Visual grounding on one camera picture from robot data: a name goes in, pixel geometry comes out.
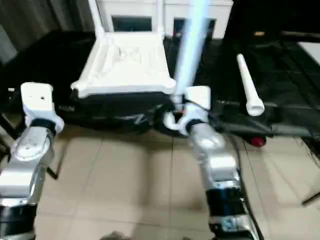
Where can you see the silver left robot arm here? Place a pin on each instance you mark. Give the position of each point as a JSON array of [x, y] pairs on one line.
[[27, 155]]

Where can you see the black metal bar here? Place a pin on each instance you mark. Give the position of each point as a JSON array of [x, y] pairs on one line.
[[300, 35]]

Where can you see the white plastic table leg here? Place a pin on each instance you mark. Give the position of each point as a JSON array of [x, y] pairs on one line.
[[247, 80], [97, 17], [160, 15], [190, 50]]

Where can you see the small yellow tag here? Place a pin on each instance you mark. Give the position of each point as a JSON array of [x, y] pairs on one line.
[[259, 33]]

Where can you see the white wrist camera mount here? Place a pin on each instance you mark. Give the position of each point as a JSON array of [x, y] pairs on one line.
[[197, 100], [37, 100]]

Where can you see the white plastic table top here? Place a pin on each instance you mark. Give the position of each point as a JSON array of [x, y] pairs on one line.
[[125, 70]]

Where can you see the red caster wheel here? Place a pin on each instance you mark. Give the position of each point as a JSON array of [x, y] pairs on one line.
[[258, 142]]

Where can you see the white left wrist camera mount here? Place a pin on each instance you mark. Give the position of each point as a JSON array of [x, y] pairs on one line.
[[37, 100]]

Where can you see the grey curtain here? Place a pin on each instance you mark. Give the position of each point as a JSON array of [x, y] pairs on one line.
[[37, 17]]

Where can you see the white flat panel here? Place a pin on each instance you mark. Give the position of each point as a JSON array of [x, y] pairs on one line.
[[311, 52]]

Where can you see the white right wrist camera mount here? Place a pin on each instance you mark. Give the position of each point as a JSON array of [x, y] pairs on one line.
[[197, 100]]

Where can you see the black folding table frame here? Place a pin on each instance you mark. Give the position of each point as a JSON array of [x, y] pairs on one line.
[[55, 167]]

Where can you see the white cabinet with glass doors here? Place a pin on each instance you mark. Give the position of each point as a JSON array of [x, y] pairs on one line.
[[125, 8]]

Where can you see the black mat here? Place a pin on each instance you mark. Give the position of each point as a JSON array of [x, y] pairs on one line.
[[37, 62]]

